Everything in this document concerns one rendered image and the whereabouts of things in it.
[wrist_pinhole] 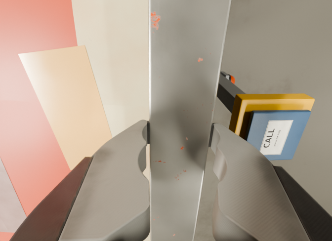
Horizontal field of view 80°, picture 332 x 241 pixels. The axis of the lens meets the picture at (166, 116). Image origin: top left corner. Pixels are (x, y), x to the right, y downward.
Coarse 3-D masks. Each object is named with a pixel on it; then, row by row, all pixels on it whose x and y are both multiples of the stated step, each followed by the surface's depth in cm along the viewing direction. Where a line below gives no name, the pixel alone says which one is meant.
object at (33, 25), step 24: (0, 0) 12; (24, 0) 12; (48, 0) 12; (0, 24) 13; (24, 24) 13; (48, 24) 13; (72, 24) 13; (0, 48) 14; (24, 48) 14; (48, 48) 14; (0, 72) 14; (24, 72) 14; (0, 96) 15; (24, 96) 15
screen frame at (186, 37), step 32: (160, 0) 9; (192, 0) 9; (224, 0) 9; (160, 32) 10; (192, 32) 10; (224, 32) 9; (160, 64) 10; (192, 64) 10; (160, 96) 11; (192, 96) 11; (160, 128) 12; (192, 128) 12; (160, 160) 13; (192, 160) 13; (160, 192) 15; (192, 192) 14; (160, 224) 16; (192, 224) 16
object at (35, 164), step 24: (0, 120) 16; (24, 120) 16; (0, 144) 18; (24, 144) 17; (48, 144) 17; (0, 168) 19; (24, 168) 19; (48, 168) 19; (0, 192) 20; (24, 192) 20; (48, 192) 20; (0, 216) 22; (24, 216) 22; (0, 240) 24
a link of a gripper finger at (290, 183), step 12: (276, 168) 9; (288, 180) 8; (288, 192) 8; (300, 192) 8; (300, 204) 7; (312, 204) 7; (300, 216) 7; (312, 216) 7; (324, 216) 7; (312, 228) 6; (324, 228) 6; (312, 240) 6; (324, 240) 6
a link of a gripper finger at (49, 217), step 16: (80, 176) 8; (64, 192) 7; (48, 208) 7; (64, 208) 7; (32, 224) 6; (48, 224) 6; (64, 224) 6; (16, 240) 6; (32, 240) 6; (48, 240) 6
